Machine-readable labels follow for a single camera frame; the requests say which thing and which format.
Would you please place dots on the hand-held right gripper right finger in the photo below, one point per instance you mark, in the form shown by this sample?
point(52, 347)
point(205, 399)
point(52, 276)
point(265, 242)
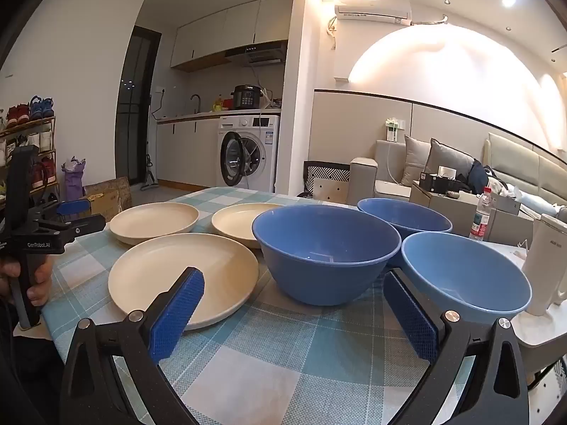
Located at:
point(409, 314)

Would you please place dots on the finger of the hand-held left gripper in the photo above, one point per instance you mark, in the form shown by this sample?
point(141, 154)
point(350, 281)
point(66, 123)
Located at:
point(73, 208)
point(84, 225)

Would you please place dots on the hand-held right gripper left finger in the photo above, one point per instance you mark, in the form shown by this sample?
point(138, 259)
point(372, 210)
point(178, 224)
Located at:
point(177, 314)

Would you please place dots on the cream plate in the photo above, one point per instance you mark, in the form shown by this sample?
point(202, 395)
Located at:
point(234, 223)
point(155, 270)
point(153, 221)

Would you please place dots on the light blue bowl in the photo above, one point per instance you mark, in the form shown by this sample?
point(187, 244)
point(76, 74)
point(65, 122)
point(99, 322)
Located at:
point(465, 270)

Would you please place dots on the dark blue bowl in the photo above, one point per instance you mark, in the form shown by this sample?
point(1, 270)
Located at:
point(407, 219)
point(328, 274)

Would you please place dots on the person's left forearm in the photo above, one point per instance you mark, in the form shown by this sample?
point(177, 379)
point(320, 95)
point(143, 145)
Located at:
point(26, 363)

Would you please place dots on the person's left hand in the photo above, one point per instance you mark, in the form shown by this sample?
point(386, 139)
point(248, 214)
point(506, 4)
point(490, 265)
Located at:
point(40, 292)

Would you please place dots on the purple bag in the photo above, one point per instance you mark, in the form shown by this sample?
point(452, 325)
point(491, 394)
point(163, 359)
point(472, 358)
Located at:
point(74, 179)

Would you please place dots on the cardboard box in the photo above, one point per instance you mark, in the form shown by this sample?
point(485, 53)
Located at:
point(108, 197)

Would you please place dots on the wooden shoe rack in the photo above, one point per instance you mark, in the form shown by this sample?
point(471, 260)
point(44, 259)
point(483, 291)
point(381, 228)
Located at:
point(49, 150)

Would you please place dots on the floor mop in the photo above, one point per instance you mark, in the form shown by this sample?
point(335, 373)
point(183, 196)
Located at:
point(149, 177)

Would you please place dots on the checked tablecloth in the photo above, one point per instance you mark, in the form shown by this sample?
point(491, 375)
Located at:
point(274, 341)

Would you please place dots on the shoe rack with shoes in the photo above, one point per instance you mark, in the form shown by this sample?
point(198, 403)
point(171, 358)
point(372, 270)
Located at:
point(31, 110)

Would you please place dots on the grey low cabinet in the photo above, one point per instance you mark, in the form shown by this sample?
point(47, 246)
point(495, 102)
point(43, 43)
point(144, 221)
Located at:
point(443, 212)

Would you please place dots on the plastic water bottle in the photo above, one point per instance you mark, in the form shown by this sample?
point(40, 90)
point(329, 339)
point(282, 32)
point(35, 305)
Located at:
point(482, 217)

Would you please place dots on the white lower kitchen cabinets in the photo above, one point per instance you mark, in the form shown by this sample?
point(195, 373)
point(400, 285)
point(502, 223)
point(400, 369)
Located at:
point(186, 150)

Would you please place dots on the white kitchen cabinets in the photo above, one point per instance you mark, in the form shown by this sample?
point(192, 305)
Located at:
point(186, 150)
point(230, 26)

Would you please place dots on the dark glass door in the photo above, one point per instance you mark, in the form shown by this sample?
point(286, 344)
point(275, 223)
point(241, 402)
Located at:
point(135, 97)

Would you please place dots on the grey sofa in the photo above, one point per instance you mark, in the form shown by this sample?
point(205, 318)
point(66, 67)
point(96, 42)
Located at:
point(390, 186)

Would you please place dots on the marble side table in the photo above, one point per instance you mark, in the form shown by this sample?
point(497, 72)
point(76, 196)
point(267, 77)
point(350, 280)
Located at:
point(540, 332)

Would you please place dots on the black storage box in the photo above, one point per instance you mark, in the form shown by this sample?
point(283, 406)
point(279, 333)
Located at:
point(436, 182)

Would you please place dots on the white electric kettle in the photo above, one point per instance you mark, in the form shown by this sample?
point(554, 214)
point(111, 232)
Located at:
point(545, 256)

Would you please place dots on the light grey pillow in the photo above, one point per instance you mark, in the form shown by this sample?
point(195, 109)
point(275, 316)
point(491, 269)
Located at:
point(416, 159)

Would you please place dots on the dark-edged grey pillow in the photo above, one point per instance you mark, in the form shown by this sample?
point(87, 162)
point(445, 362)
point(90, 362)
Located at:
point(447, 159)

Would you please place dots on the black kitchen faucet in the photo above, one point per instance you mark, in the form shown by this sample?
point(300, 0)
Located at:
point(198, 102)

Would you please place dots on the black patterned cushion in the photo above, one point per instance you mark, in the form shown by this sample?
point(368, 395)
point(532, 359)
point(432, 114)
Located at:
point(328, 170)

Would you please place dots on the yellow bottle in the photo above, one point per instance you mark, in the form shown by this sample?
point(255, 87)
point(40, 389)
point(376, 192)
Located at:
point(218, 105)

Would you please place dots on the white washing machine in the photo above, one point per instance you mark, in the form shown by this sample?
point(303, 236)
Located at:
point(261, 141)

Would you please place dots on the black pressure cooker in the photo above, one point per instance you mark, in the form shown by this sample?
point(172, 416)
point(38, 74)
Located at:
point(246, 97)

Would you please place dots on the white upper kitchen cabinets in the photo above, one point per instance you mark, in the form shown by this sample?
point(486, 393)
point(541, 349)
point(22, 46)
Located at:
point(230, 26)

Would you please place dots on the range hood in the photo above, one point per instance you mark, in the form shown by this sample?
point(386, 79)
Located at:
point(257, 53)

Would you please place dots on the white air conditioner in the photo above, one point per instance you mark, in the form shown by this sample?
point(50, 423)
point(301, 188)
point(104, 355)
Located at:
point(372, 11)

